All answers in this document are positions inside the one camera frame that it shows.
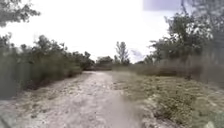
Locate tall dry grass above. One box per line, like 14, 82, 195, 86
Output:
111, 54, 224, 88

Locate row of trees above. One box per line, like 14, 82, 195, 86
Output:
95, 0, 224, 73

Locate pale gravel dirt path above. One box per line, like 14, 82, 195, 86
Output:
0, 70, 174, 128

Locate grass verge with weeds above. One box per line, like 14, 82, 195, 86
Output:
111, 70, 224, 128

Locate dense trees and bushes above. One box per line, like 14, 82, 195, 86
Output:
0, 0, 96, 99

